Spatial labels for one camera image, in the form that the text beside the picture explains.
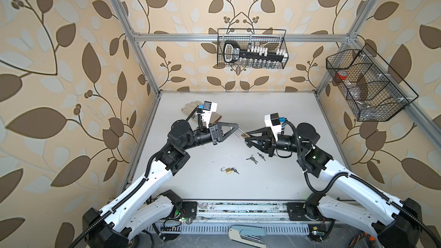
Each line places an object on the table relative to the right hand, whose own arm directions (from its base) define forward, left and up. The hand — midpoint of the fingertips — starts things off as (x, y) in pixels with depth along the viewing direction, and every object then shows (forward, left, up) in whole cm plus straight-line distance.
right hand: (247, 138), depth 61 cm
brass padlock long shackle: (0, +1, +2) cm, 2 cm away
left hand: (0, +3, +6) cm, 7 cm away
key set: (+7, -12, -33) cm, 35 cm away
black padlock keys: (+6, -6, -33) cm, 34 cm away
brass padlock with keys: (+1, +6, -33) cm, 33 cm away
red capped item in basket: (+38, -54, -3) cm, 66 cm away
